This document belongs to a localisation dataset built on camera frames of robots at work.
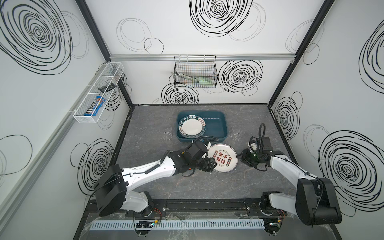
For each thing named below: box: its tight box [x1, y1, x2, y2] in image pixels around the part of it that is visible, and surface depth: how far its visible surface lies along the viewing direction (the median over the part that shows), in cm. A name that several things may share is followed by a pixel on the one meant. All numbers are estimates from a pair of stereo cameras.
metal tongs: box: [170, 72, 200, 83], surface depth 87 cm
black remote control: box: [97, 82, 117, 93], surface depth 81 cm
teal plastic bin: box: [176, 110, 228, 142], surface depth 110 cm
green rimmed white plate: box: [178, 114, 207, 139], surface depth 107 cm
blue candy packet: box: [84, 96, 106, 116], surface depth 72 cm
